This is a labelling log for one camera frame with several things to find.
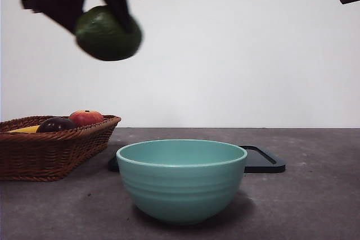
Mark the dark red plum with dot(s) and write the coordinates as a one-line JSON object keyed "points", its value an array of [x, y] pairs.
{"points": [[56, 125]]}

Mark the green avocado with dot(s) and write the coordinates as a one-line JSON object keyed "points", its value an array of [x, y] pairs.
{"points": [[104, 37]]}

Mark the black rectangular tray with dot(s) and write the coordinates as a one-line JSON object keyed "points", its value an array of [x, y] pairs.
{"points": [[264, 164]]}

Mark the red yellow apple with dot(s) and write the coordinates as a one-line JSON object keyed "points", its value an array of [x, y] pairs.
{"points": [[85, 117]]}

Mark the teal ceramic bowl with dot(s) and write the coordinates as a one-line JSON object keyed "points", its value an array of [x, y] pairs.
{"points": [[180, 192]]}

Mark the yellow banana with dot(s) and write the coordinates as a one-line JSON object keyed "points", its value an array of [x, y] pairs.
{"points": [[26, 130]]}

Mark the brown wicker basket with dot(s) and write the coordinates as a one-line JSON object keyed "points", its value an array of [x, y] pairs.
{"points": [[42, 155]]}

